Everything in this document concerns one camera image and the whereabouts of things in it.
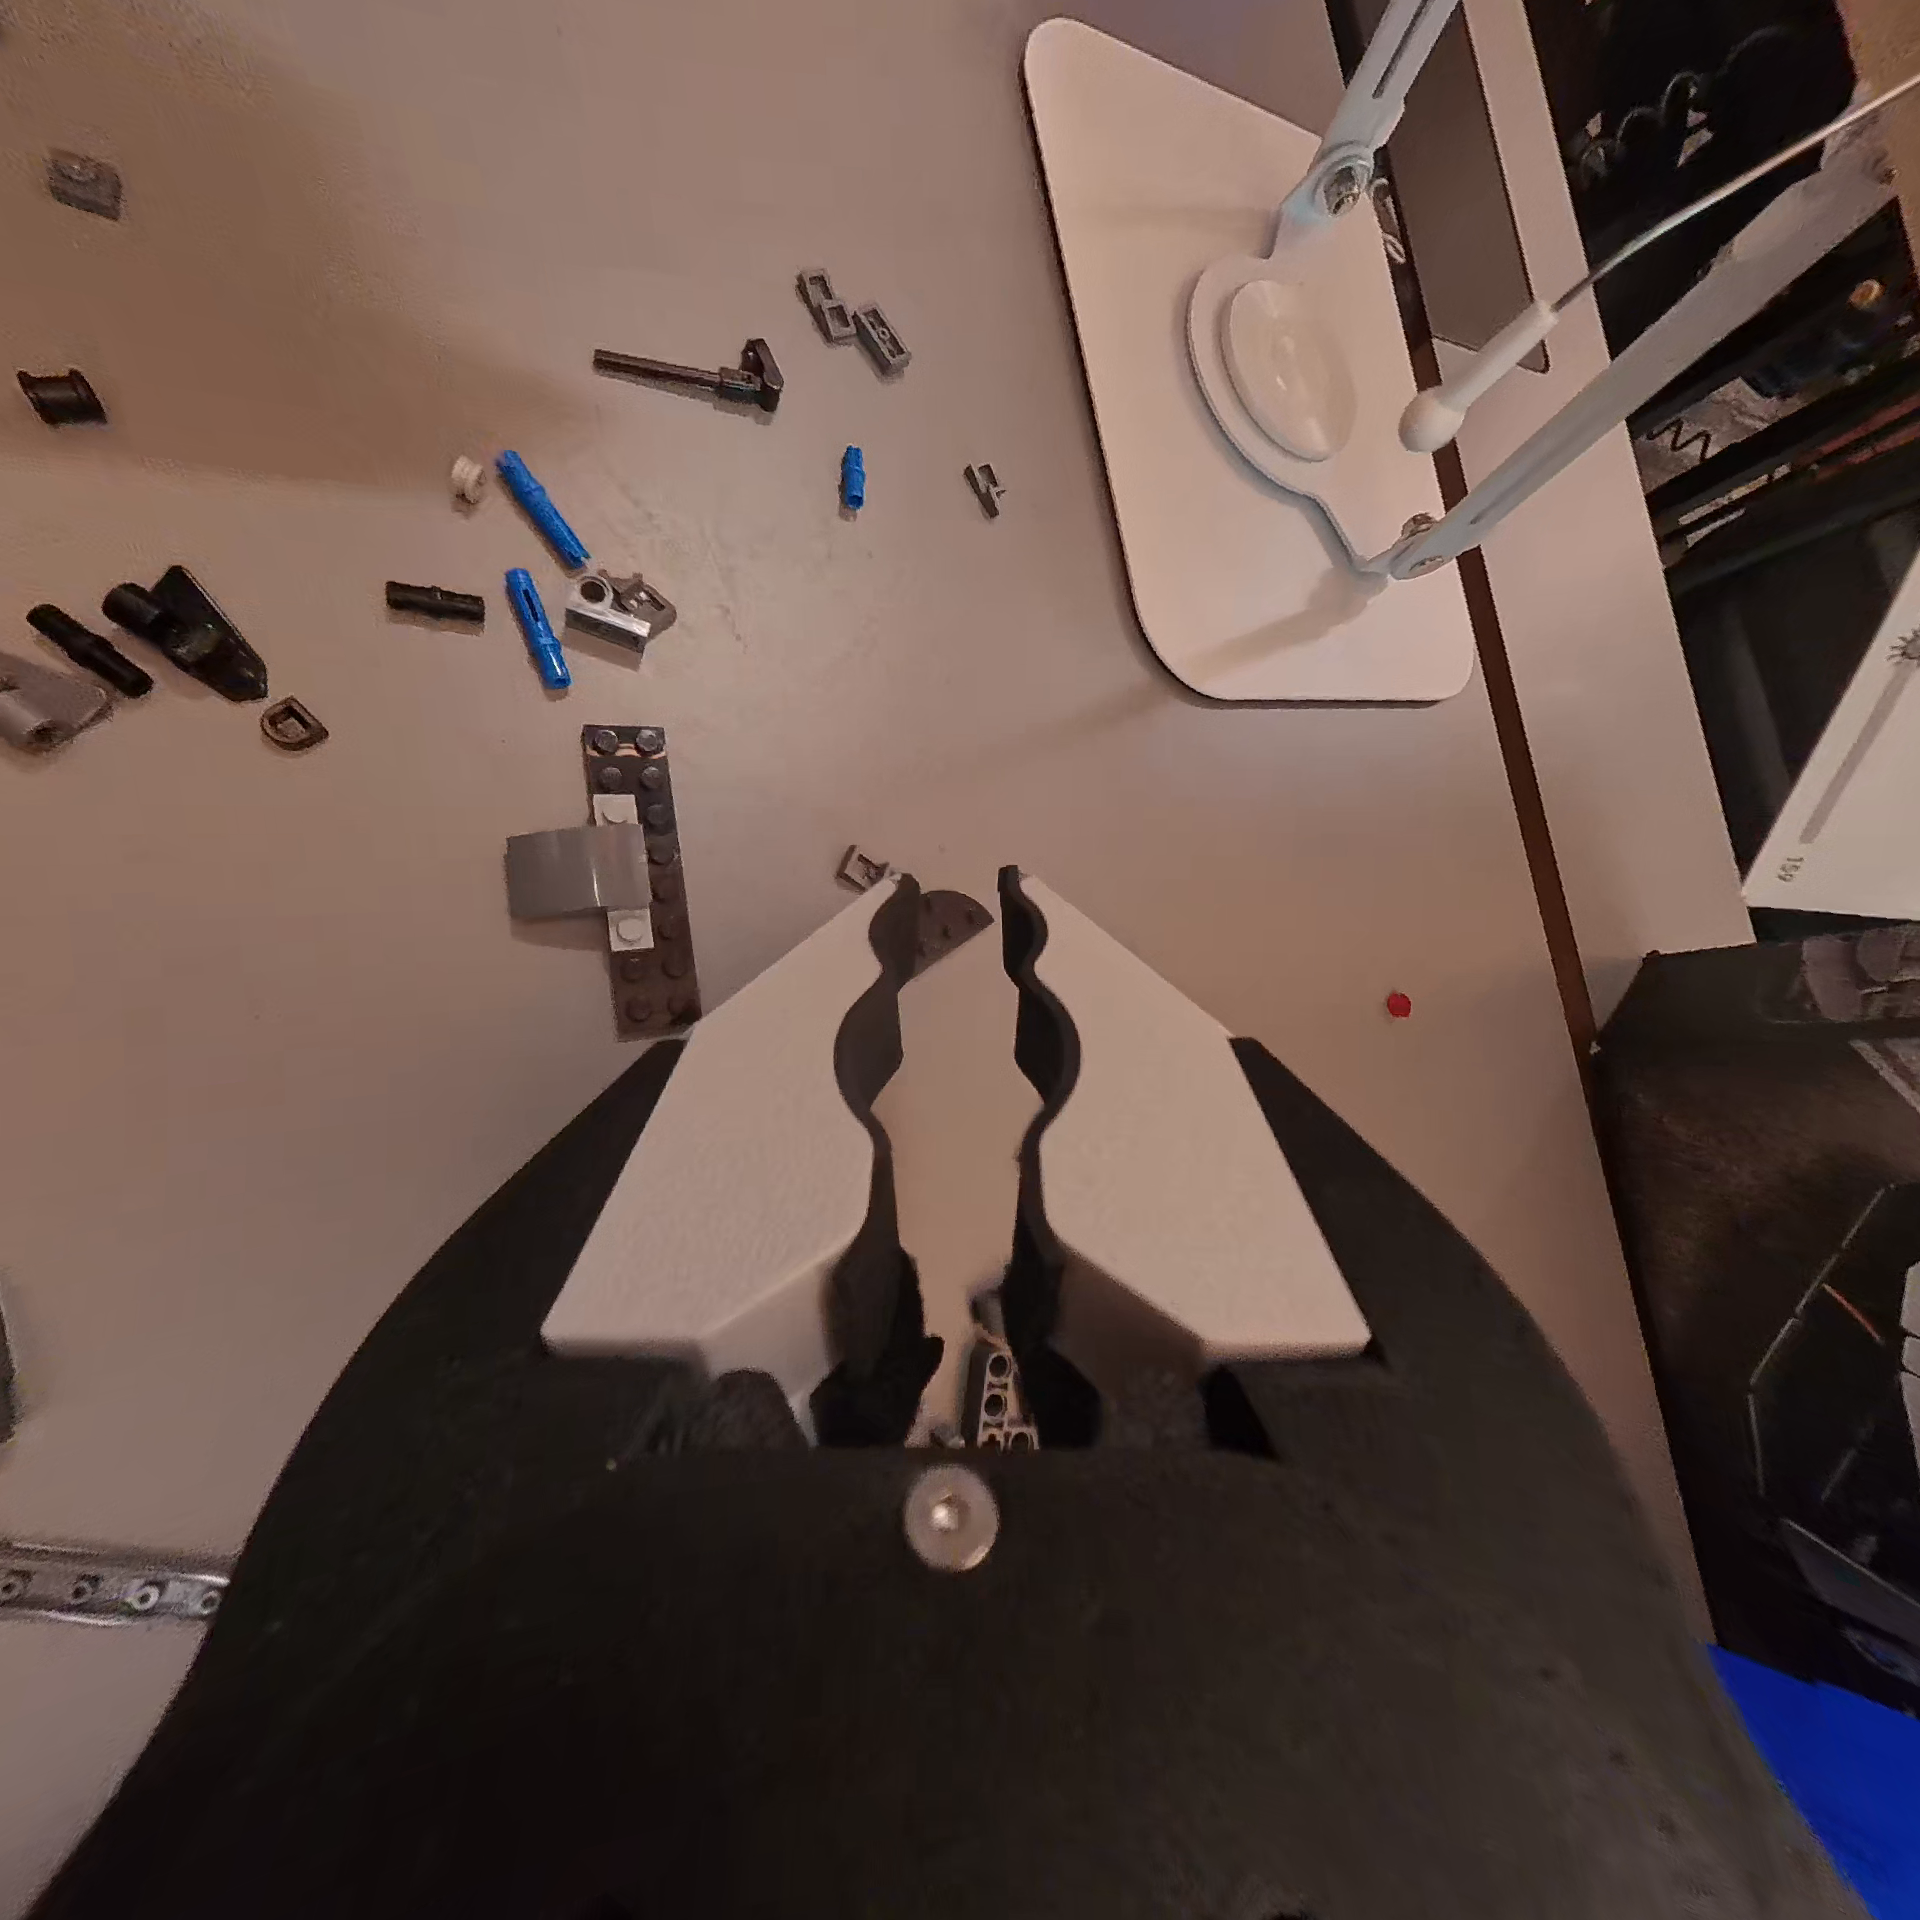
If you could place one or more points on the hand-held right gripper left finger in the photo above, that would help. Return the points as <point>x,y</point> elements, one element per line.
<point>720,1202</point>

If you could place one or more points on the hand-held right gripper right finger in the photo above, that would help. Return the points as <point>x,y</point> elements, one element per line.
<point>1202,1202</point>

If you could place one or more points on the black long lego plate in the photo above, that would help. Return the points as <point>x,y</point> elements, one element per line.
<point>662,990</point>

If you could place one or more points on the small light grey lego plate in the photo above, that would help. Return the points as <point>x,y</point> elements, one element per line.
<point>629,934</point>

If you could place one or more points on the grey curved lego slope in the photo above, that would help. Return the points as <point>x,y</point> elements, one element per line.
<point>571,870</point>

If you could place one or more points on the dark half-round lego plate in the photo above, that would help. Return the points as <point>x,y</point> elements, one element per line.
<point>954,922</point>

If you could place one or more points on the dark printed lego box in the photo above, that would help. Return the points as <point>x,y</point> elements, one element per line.
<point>1695,1202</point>

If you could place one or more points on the light grey holed lego plate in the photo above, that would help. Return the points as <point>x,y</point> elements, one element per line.
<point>107,1588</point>

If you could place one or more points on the lego instruction booklet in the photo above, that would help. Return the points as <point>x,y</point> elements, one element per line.
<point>1846,780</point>

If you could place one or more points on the scattered small lego pieces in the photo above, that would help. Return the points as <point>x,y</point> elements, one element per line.
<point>195,629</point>

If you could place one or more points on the white metal desk stand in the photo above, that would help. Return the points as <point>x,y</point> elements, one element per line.
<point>1171,570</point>

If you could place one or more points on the blue plastic storage bin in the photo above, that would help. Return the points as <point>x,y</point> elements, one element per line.
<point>1829,1787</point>

